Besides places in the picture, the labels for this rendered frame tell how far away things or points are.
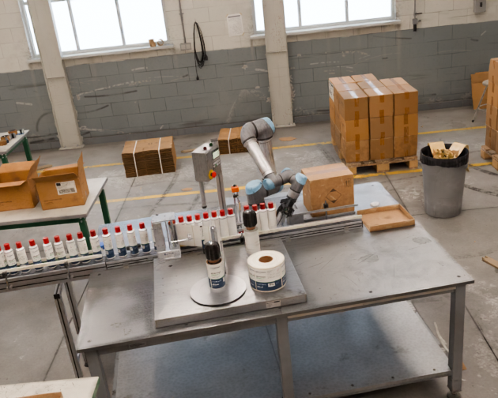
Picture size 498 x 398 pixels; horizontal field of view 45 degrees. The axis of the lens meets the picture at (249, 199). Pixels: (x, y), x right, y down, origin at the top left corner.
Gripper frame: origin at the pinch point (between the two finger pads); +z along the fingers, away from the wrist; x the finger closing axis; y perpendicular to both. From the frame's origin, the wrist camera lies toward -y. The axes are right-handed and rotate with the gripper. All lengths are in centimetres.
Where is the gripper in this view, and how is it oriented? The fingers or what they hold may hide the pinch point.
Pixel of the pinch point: (278, 222)
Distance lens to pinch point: 388.4
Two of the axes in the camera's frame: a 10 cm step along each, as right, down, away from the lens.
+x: 9.0, 3.2, 2.8
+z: -4.0, 8.7, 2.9
